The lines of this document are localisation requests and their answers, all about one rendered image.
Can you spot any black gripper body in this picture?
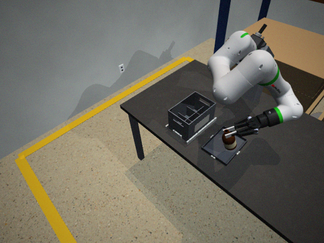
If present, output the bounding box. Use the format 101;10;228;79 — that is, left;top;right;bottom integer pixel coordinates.
248;114;268;129

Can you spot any black crate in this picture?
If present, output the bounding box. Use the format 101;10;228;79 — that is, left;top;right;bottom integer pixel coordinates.
168;91;216;141

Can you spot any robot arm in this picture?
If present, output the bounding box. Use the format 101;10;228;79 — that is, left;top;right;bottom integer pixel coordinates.
208;24;303;127

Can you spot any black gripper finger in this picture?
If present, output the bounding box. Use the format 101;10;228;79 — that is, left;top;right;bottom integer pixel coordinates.
225;123;258;138
226;115;254;131

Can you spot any brown bottle with cream label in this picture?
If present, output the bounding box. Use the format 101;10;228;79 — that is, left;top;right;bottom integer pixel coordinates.
222;129;237;150

